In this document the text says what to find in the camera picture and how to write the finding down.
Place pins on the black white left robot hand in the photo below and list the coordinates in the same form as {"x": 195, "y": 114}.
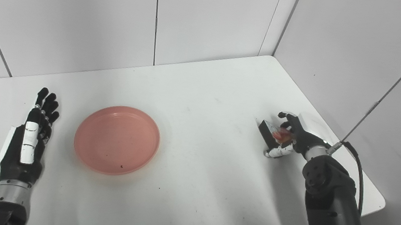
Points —
{"x": 24, "y": 153}

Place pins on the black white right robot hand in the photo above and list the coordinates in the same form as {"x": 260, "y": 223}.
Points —
{"x": 305, "y": 137}

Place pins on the pink round plate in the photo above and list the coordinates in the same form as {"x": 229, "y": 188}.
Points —
{"x": 117, "y": 140}

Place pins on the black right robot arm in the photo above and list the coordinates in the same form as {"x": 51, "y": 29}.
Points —
{"x": 331, "y": 206}

